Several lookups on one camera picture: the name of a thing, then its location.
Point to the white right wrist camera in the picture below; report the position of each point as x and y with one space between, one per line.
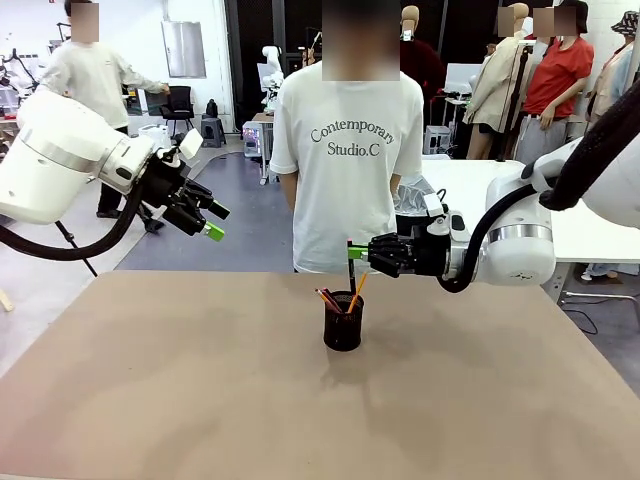
435 205

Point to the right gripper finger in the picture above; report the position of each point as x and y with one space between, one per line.
385 265
385 242

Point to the mannequin in dark red top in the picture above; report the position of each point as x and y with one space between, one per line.
420 60

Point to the black mesh pen holder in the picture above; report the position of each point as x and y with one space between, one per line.
342 335

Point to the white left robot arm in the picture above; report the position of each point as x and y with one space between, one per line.
55 155

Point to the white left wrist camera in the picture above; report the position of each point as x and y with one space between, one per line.
191 144

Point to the silver wall cabinet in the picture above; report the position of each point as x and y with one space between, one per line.
183 48

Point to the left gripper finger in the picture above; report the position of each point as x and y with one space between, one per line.
197 225
207 200

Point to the person in beige sweatshirt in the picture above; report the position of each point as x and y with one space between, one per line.
95 80

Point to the black tripod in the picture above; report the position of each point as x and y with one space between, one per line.
80 250

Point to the black marker with pink end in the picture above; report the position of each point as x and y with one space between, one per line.
352 275

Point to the person right forearm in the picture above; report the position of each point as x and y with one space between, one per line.
288 192

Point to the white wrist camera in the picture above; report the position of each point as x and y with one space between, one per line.
191 144
435 205

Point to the figure with bucket hat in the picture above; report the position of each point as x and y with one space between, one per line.
615 75

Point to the person in red shirt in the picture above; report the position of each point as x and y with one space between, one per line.
560 90

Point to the wooden background workbench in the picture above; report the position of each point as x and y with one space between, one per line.
262 117

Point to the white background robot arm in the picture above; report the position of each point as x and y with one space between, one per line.
272 62

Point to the clear plastic sheet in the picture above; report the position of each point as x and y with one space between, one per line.
412 197

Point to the person in white t-shirt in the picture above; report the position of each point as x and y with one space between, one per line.
345 200

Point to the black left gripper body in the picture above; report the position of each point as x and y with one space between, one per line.
167 182

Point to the white desk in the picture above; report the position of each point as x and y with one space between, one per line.
470 172

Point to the small black bag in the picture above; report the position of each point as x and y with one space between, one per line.
212 107

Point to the orange pencil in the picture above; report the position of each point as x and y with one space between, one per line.
333 303

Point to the computer tower with coloured lights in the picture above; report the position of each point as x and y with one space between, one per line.
252 140

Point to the mannequin in beige jacket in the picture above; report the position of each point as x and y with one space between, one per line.
495 85

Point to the person left forearm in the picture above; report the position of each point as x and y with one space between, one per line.
397 182

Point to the yellow pencil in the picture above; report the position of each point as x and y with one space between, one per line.
359 290

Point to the white computer case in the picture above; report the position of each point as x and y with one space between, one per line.
439 139

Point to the black office chair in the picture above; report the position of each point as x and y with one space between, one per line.
179 107

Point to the white air purifier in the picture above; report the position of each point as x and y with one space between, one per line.
152 131

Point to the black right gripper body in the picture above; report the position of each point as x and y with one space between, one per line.
427 250

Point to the grey plastic stool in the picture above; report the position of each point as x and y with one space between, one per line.
213 131

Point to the black light stand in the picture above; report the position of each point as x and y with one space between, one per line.
517 100

